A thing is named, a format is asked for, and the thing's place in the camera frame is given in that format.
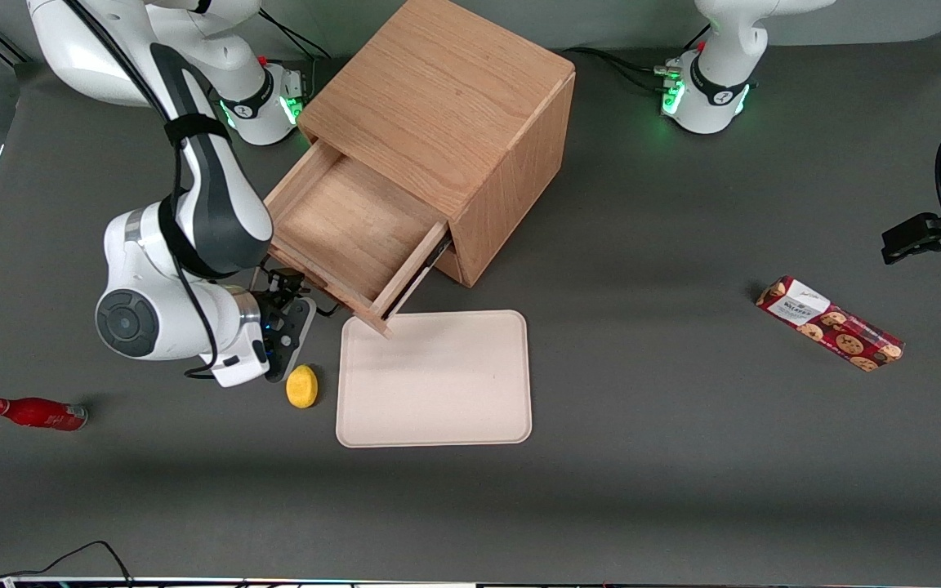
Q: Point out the oak wooden drawer cabinet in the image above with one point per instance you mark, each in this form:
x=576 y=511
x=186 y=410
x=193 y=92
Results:
x=454 y=82

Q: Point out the red bottle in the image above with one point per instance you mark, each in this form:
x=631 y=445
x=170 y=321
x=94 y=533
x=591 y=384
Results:
x=37 y=412

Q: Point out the red cookie box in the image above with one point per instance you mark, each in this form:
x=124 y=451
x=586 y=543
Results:
x=830 y=322

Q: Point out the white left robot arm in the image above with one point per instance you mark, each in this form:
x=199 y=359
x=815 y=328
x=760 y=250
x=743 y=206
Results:
x=720 y=82

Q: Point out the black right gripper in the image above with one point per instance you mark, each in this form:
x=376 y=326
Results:
x=277 y=294

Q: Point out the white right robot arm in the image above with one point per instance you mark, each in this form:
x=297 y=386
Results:
x=136 y=269

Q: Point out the yellow lemon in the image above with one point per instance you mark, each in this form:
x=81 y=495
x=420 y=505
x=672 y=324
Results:
x=301 y=387

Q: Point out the beige plastic tray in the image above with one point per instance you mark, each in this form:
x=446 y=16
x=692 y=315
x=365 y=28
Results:
x=438 y=384

